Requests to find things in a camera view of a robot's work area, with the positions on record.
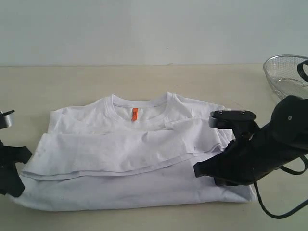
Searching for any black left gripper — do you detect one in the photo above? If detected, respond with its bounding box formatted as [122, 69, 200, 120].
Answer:
[0, 141, 32, 198]

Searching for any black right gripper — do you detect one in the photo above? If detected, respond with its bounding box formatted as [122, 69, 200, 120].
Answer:
[193, 140, 257, 187]

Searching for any white t-shirt red lettering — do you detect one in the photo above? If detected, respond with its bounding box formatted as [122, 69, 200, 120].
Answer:
[12, 92, 256, 211]

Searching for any metal wire mesh basket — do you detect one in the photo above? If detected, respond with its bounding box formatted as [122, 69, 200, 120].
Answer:
[263, 54, 308, 99]

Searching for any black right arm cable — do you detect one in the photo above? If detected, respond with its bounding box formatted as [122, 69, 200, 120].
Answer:
[252, 60, 308, 214]

